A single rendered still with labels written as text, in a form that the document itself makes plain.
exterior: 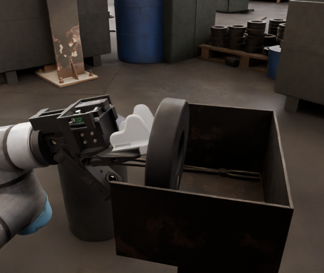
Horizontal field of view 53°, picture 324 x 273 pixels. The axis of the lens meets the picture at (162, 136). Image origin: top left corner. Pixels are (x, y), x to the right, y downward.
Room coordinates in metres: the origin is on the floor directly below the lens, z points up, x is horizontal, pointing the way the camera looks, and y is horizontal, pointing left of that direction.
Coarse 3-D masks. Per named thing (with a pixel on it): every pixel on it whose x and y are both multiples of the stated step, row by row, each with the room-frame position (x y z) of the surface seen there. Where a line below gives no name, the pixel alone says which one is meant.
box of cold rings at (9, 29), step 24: (0, 0) 2.80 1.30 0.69; (24, 0) 2.92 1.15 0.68; (96, 0) 3.36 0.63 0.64; (0, 24) 2.77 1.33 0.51; (24, 24) 2.89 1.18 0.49; (48, 24) 3.03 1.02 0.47; (96, 24) 3.34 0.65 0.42; (0, 48) 2.75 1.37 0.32; (24, 48) 2.87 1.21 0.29; (48, 48) 3.01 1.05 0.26; (96, 48) 3.33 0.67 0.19; (0, 72) 2.72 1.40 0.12
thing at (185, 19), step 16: (176, 0) 3.46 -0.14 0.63; (192, 0) 3.62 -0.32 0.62; (208, 0) 3.79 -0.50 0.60; (176, 16) 3.47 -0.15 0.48; (192, 16) 3.63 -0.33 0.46; (208, 16) 3.80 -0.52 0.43; (176, 32) 3.47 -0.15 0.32; (192, 32) 3.64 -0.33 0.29; (208, 32) 3.81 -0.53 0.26; (176, 48) 3.47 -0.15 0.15; (192, 48) 3.64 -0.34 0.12
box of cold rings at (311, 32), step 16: (304, 0) 2.39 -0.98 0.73; (320, 0) 2.60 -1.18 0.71; (288, 16) 2.24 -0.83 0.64; (304, 16) 2.16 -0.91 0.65; (320, 16) 2.10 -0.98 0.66; (288, 32) 2.22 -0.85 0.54; (304, 32) 2.15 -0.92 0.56; (320, 32) 2.08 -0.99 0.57; (288, 48) 2.20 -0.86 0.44; (304, 48) 2.13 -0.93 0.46; (320, 48) 2.06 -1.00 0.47; (288, 64) 2.20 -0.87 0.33; (304, 64) 2.12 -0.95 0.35; (320, 64) 2.05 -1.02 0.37; (288, 80) 2.18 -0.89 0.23; (304, 80) 2.10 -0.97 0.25; (320, 80) 2.04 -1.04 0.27; (288, 96) 2.18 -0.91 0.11; (304, 96) 2.09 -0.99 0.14; (320, 96) 2.02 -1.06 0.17
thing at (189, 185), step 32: (192, 128) 0.54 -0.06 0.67; (224, 128) 0.53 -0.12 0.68; (256, 128) 0.52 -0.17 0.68; (192, 160) 0.54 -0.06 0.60; (224, 160) 0.53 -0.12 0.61; (256, 160) 0.51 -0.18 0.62; (128, 192) 0.30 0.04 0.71; (160, 192) 0.29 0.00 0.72; (192, 192) 0.29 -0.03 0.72; (224, 192) 0.45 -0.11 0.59; (256, 192) 0.45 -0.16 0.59; (288, 192) 0.29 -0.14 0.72; (128, 224) 0.30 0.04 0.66; (160, 224) 0.29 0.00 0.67; (192, 224) 0.28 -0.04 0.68; (224, 224) 0.27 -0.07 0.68; (256, 224) 0.27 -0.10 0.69; (288, 224) 0.26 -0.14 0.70; (128, 256) 0.30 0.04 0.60; (160, 256) 0.29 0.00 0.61; (192, 256) 0.28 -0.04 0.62; (224, 256) 0.27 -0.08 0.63; (256, 256) 0.26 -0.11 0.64
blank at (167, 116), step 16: (160, 112) 0.38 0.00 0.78; (176, 112) 0.38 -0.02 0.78; (160, 128) 0.35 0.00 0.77; (176, 128) 0.35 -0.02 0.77; (160, 144) 0.34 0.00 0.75; (176, 144) 0.35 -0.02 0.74; (160, 160) 0.33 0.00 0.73; (176, 160) 0.36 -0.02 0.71; (160, 176) 0.32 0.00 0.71; (176, 176) 0.38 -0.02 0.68
